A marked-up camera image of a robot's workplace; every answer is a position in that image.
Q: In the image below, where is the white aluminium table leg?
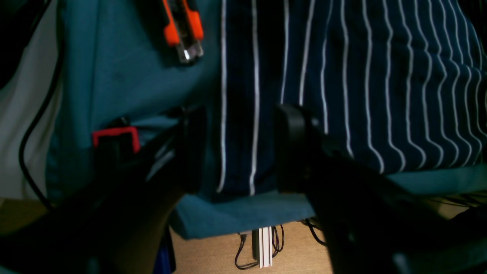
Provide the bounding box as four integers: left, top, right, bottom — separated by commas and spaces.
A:
258, 227, 273, 268

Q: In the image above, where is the navy white striped t-shirt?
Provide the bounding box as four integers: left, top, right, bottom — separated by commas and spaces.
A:
216, 0, 486, 196

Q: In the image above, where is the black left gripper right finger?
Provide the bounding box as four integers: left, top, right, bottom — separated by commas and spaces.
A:
274, 105, 486, 274

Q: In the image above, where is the teal table cloth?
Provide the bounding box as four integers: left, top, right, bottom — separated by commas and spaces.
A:
46, 0, 486, 238

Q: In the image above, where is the orange black clamp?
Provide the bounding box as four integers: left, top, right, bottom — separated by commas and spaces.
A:
92, 126, 141, 179

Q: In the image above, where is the orange black utility knife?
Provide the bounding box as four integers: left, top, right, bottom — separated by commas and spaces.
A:
160, 0, 205, 65

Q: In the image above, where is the blue clamp handle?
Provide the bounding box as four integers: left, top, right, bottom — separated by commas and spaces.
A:
153, 226, 176, 274

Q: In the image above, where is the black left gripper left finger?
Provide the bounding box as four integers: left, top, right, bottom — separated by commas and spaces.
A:
38, 106, 208, 274

